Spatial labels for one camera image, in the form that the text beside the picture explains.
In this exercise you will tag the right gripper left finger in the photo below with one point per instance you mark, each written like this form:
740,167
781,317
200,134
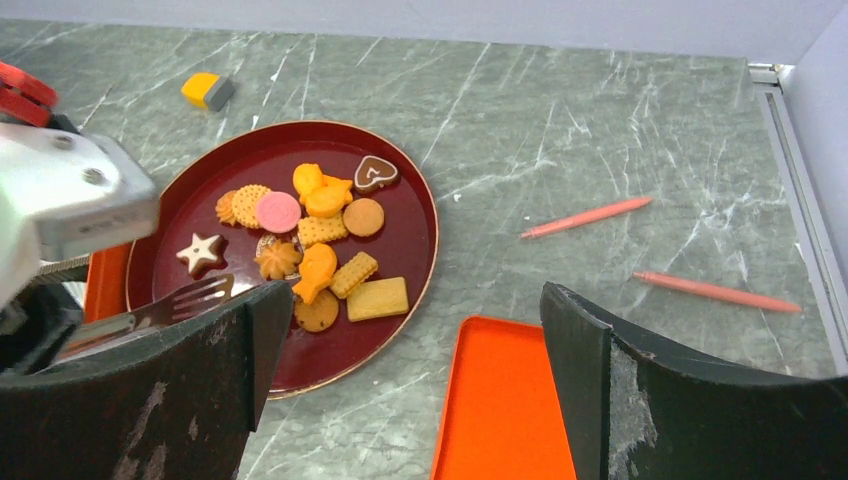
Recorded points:
178,403

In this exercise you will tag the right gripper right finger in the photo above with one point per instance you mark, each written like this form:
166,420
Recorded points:
637,405

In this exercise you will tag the metal tongs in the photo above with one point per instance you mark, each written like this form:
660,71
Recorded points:
181,304

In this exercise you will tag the orange tray lid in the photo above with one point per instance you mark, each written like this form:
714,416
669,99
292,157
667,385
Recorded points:
501,417

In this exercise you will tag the orange compartment box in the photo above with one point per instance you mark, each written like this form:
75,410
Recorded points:
105,294

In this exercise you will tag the orange swirl cookie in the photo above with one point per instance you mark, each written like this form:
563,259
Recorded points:
224,211

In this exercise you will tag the orange round cookie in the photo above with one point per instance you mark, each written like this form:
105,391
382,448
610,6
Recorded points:
244,204

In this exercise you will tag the orange chopstick lower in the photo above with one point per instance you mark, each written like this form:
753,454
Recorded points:
718,292

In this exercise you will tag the orange chopstick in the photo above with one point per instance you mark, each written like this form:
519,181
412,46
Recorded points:
587,217
718,292

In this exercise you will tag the white star cookie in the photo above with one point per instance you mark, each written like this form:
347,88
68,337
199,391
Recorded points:
203,254

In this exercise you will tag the chocolate chip round cookie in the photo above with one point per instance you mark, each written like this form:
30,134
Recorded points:
318,316

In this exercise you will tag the orange fish cookie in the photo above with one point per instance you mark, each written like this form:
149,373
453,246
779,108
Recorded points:
316,271

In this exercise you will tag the orange chopstick upper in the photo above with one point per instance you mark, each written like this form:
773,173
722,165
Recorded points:
587,217

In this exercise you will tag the pink round cookie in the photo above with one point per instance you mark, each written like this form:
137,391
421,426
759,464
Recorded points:
278,212

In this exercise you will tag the square cracker cookie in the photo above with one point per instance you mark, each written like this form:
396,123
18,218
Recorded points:
313,230

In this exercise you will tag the yellow rectangular cookie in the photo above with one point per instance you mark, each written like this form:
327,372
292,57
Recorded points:
378,299

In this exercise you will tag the ridged rectangular cookie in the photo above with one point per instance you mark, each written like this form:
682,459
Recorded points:
352,274

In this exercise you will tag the dark red round plate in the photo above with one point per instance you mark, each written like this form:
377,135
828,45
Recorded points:
405,247

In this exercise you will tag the plain round tan cookie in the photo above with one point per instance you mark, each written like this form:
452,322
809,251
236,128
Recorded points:
363,217

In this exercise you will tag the heart outline cookie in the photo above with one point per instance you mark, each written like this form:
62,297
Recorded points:
374,173

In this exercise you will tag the yellow cube block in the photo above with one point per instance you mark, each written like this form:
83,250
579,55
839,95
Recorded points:
208,90

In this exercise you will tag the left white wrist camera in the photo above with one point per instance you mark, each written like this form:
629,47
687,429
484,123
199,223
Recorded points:
64,194

